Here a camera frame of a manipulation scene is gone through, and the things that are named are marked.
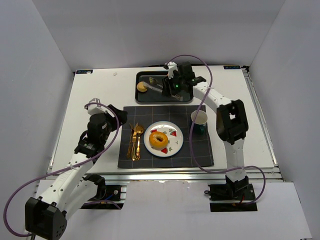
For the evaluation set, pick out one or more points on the white strawberry plate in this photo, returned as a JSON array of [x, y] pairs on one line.
[[174, 134]]

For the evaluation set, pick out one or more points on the glazed donut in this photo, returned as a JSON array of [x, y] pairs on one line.
[[158, 140]]

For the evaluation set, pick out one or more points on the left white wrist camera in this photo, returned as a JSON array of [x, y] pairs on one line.
[[94, 107]]

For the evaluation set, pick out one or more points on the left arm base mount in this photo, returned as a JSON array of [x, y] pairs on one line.
[[113, 199]]

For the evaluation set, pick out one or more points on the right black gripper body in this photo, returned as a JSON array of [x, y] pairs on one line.
[[167, 86]]

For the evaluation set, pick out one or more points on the metal tongs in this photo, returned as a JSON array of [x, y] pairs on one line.
[[157, 87]]

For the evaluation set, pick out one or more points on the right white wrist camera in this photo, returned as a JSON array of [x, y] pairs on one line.
[[171, 67]]

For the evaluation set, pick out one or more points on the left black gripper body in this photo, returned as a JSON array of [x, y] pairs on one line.
[[116, 116]]

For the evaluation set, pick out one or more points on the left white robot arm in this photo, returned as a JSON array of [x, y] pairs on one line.
[[48, 214]]

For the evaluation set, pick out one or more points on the green mug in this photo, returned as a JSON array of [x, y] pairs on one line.
[[199, 120]]

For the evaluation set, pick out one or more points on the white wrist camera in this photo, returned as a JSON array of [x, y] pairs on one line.
[[171, 67], [94, 107]]

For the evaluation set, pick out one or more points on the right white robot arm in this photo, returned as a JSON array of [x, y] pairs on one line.
[[231, 119]]

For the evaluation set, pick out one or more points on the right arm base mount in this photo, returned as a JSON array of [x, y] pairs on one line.
[[222, 200]]

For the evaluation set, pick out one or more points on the small round bun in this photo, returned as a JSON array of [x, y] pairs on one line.
[[141, 87]]

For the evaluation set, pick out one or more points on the gold spoon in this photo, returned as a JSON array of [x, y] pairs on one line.
[[139, 131]]

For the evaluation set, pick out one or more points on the black baking tray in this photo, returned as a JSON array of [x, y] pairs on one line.
[[151, 96]]

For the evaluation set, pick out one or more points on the gold knife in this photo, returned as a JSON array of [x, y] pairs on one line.
[[135, 148]]

